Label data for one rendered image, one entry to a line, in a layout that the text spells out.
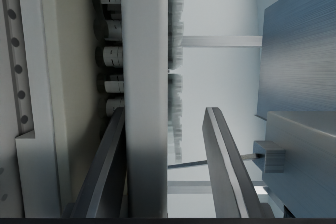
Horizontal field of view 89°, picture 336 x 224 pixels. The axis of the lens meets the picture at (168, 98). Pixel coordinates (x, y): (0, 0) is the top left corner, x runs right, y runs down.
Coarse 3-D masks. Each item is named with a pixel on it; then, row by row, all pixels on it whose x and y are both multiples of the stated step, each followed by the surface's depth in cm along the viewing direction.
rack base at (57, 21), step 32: (32, 0) 7; (64, 0) 8; (32, 32) 7; (64, 32) 8; (32, 64) 7; (64, 64) 8; (96, 64) 11; (32, 96) 8; (64, 96) 8; (96, 96) 11; (64, 128) 8; (96, 128) 11; (32, 160) 8; (64, 160) 8; (32, 192) 8; (64, 192) 8
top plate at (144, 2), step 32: (128, 0) 7; (160, 0) 7; (128, 32) 7; (160, 32) 7; (128, 64) 7; (160, 64) 7; (128, 96) 8; (160, 96) 8; (128, 128) 8; (160, 128) 8; (128, 160) 8; (160, 160) 8; (128, 192) 8; (160, 192) 8
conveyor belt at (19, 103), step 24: (0, 0) 7; (0, 24) 7; (0, 48) 7; (24, 48) 9; (0, 72) 7; (24, 72) 9; (0, 96) 7; (24, 96) 9; (0, 120) 7; (24, 120) 9; (0, 144) 7; (0, 168) 7; (0, 192) 7; (0, 216) 7; (24, 216) 9
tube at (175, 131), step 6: (102, 126) 12; (168, 126) 12; (174, 126) 12; (180, 126) 12; (102, 132) 12; (168, 132) 12; (174, 132) 12; (180, 132) 12; (168, 138) 12; (174, 138) 12; (180, 138) 12
